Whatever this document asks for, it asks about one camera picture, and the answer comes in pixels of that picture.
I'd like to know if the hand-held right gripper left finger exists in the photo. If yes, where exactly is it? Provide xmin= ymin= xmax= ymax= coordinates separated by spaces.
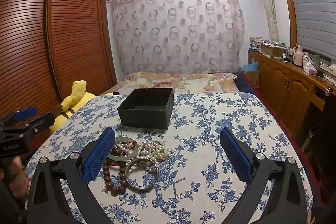
xmin=26 ymin=127 xmax=116 ymax=224

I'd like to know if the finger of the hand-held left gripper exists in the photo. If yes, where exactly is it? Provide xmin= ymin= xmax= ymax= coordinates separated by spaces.
xmin=0 ymin=106 xmax=38 ymax=130
xmin=5 ymin=112 xmax=56 ymax=135

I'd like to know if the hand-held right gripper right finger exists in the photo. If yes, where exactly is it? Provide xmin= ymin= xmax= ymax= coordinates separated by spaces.
xmin=219 ymin=127 xmax=313 ymax=224

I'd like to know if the red string bracelet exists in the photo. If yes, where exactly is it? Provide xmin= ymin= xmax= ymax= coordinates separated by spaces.
xmin=105 ymin=160 xmax=127 ymax=170

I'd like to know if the dark small bead bracelet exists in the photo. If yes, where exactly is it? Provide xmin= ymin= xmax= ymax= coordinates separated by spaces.
xmin=111 ymin=146 xmax=133 ymax=157

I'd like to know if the pale green jade bangle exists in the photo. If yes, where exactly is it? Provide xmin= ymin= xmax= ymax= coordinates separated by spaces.
xmin=109 ymin=138 xmax=139 ymax=162

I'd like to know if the brown wooden bead bracelet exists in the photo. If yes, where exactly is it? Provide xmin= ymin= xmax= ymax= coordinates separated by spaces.
xmin=102 ymin=158 xmax=127 ymax=194

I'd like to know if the silver metal bangle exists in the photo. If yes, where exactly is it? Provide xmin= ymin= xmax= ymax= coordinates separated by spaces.
xmin=125 ymin=158 xmax=159 ymax=191

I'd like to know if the white pearl necklace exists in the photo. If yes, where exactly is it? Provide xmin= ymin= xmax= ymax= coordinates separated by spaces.
xmin=136 ymin=139 xmax=171 ymax=173

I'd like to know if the black box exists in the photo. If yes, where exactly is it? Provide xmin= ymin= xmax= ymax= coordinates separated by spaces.
xmin=117 ymin=87 xmax=174 ymax=130

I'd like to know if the person's left forearm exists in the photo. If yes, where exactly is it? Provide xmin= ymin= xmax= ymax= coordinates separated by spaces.
xmin=0 ymin=182 xmax=28 ymax=224

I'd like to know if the person's left hand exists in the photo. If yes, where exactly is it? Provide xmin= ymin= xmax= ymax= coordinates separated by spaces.
xmin=10 ymin=156 xmax=32 ymax=200

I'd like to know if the blue floral tablecloth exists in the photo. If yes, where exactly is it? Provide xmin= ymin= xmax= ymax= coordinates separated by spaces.
xmin=26 ymin=92 xmax=314 ymax=224

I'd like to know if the yellow plush toy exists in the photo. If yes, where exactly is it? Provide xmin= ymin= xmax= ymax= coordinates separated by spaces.
xmin=50 ymin=80 xmax=120 ymax=133

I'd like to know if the dark blue blanket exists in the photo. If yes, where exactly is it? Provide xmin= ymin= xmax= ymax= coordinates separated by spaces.
xmin=233 ymin=72 xmax=264 ymax=94

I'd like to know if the brown paper carton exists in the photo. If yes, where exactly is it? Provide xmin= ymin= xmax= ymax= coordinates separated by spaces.
xmin=245 ymin=70 xmax=260 ymax=88

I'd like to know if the brown slatted wooden wardrobe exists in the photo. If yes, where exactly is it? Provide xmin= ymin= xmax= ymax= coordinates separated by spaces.
xmin=0 ymin=0 xmax=118 ymax=132

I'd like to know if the wooden side cabinet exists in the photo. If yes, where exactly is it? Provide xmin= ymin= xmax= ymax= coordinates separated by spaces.
xmin=247 ymin=51 xmax=336 ymax=142

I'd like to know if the blue plastic bag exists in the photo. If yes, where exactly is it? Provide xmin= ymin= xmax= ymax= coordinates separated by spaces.
xmin=240 ymin=58 xmax=260 ymax=73

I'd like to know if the brown cardboard box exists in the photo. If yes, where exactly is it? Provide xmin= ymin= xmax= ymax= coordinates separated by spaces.
xmin=260 ymin=43 xmax=286 ymax=57

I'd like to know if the pink tissue box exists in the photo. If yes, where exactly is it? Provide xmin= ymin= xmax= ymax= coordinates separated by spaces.
xmin=304 ymin=62 xmax=318 ymax=75

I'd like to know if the stack of printed cloths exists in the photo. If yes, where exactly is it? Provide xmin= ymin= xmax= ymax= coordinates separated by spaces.
xmin=248 ymin=36 xmax=279 ymax=50

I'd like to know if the pink thermos jug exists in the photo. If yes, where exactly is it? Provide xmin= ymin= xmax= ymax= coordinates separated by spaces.
xmin=293 ymin=45 xmax=305 ymax=67

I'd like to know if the beige tied side curtain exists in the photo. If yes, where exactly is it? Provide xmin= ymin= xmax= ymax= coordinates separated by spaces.
xmin=251 ymin=0 xmax=279 ymax=42

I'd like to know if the grey striped window blind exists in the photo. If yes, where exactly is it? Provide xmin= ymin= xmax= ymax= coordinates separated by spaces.
xmin=282 ymin=0 xmax=336 ymax=60

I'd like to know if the ring patterned curtain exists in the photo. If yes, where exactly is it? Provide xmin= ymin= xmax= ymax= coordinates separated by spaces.
xmin=110 ymin=0 xmax=246 ymax=75

